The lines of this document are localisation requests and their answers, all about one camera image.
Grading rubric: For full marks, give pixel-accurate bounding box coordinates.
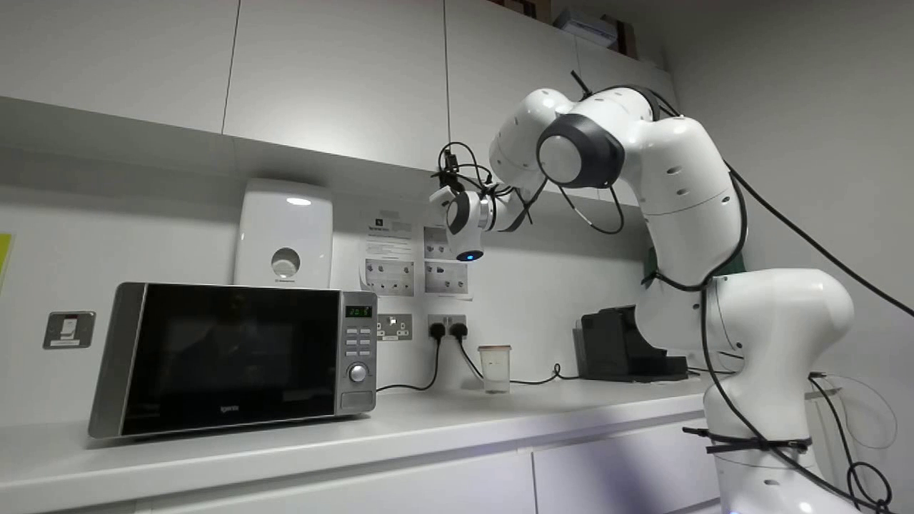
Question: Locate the silver double wall socket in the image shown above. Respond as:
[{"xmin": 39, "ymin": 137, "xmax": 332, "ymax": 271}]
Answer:
[{"xmin": 426, "ymin": 311, "xmax": 470, "ymax": 342}]

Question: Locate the white base cabinet unit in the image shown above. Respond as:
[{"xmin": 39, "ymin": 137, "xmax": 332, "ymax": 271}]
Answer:
[{"xmin": 93, "ymin": 394, "xmax": 726, "ymax": 514}]

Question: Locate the translucent plastic cup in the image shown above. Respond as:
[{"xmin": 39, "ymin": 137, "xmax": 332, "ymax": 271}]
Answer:
[{"xmin": 478, "ymin": 342, "xmax": 513, "ymax": 394}]

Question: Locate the white wall water heater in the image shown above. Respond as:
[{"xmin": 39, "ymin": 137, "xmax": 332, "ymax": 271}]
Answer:
[{"xmin": 230, "ymin": 181, "xmax": 338, "ymax": 288}]

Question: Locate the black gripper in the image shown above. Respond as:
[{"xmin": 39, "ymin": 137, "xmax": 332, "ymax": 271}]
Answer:
[{"xmin": 433, "ymin": 141, "xmax": 470, "ymax": 206}]

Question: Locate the black microwave power cable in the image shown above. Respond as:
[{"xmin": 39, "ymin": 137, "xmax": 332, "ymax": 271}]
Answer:
[{"xmin": 373, "ymin": 321, "xmax": 448, "ymax": 396}]

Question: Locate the silver microwave oven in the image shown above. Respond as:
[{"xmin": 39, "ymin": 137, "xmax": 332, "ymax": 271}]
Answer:
[{"xmin": 85, "ymin": 279, "xmax": 379, "ymax": 443}]

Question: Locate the black coffee machine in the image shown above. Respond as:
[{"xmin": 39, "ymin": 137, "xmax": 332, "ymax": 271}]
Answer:
[{"xmin": 578, "ymin": 305, "xmax": 692, "ymax": 382}]

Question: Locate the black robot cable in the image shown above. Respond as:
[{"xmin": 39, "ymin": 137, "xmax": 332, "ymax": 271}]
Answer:
[{"xmin": 568, "ymin": 68, "xmax": 914, "ymax": 514}]

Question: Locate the cardboard box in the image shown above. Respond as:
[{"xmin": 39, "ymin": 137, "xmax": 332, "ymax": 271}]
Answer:
[{"xmin": 552, "ymin": 7, "xmax": 639, "ymax": 57}]

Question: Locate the silver wall switch plate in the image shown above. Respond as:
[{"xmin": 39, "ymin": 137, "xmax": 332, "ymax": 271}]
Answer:
[
  {"xmin": 39, "ymin": 309, "xmax": 96, "ymax": 352},
  {"xmin": 376, "ymin": 311, "xmax": 413, "ymax": 342}
]

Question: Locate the black coffee machine cable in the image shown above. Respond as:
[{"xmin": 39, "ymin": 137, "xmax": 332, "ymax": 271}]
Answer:
[{"xmin": 448, "ymin": 321, "xmax": 585, "ymax": 389}]

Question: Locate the paper socket notice sign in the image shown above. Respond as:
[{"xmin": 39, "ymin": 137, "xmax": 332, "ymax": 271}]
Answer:
[
  {"xmin": 362, "ymin": 212, "xmax": 419, "ymax": 298},
  {"xmin": 423, "ymin": 225, "xmax": 470, "ymax": 298}
]

